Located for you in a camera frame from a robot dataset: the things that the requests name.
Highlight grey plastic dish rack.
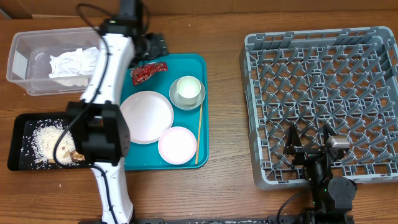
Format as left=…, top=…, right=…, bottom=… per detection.
left=239, top=26, right=397, bottom=190

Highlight grey saucer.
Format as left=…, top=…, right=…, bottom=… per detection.
left=169, top=78, right=206, bottom=110

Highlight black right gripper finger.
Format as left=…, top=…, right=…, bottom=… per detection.
left=283, top=124, right=303, bottom=155
left=323, top=123, right=336, bottom=145

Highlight brown food scraps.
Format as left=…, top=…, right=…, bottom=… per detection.
left=62, top=150, right=85, bottom=162

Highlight large white napkin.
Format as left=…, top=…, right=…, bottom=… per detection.
left=49, top=47, right=100, bottom=87

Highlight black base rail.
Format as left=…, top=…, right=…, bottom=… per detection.
left=129, top=213, right=354, bottom=224

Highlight teal plastic tray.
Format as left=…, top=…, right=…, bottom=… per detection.
left=121, top=54, right=209, bottom=171

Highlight large pink plate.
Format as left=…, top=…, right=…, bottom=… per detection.
left=120, top=91, right=174, bottom=144

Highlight white rice pile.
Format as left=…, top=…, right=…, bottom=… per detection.
left=34, top=126, right=77, bottom=166

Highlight white ceramic cup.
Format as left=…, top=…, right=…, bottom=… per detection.
left=177, top=76, right=201, bottom=105

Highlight red snack wrapper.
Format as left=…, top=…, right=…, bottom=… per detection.
left=131, top=62, right=168, bottom=86

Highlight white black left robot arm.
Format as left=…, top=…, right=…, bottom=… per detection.
left=65, top=1, right=169, bottom=223

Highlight clear plastic bin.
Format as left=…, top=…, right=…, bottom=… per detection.
left=6, top=27, right=102, bottom=96

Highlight wooden chopstick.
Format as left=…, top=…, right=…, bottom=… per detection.
left=195, top=103, right=203, bottom=165

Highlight brown cardboard backdrop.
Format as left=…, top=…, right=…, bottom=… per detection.
left=1, top=0, right=397, bottom=19

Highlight black plastic tray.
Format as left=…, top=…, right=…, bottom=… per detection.
left=7, top=111, right=94, bottom=172

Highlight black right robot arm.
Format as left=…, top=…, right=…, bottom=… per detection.
left=284, top=124, right=357, bottom=215

